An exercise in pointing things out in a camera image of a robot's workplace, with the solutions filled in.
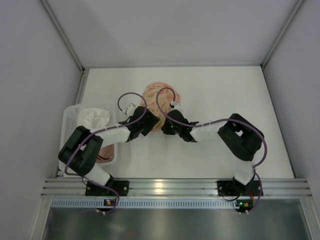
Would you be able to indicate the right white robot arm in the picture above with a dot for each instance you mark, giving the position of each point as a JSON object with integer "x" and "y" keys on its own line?
{"x": 239, "y": 135}

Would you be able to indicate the white plastic basket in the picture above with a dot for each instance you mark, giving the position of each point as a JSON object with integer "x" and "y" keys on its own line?
{"x": 69, "y": 123}

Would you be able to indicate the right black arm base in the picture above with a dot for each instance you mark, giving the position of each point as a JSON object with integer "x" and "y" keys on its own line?
{"x": 233, "y": 188}

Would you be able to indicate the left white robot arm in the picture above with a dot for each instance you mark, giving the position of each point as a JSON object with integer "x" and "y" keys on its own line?
{"x": 79, "y": 154}

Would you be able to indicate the white slotted cable duct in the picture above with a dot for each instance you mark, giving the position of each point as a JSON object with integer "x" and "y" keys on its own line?
{"x": 152, "y": 203}

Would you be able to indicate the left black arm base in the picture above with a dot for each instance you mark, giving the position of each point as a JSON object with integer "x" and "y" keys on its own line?
{"x": 120, "y": 186}

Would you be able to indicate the white and pink garments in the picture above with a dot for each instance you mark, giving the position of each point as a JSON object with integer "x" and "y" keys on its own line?
{"x": 96, "y": 118}

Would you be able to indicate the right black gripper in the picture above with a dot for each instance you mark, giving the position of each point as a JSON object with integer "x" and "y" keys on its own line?
{"x": 169, "y": 122}

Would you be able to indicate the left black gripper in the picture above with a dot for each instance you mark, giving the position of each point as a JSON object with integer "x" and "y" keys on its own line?
{"x": 152, "y": 120}

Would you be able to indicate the aluminium mounting rail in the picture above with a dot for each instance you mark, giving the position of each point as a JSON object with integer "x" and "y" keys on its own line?
{"x": 273, "y": 188}

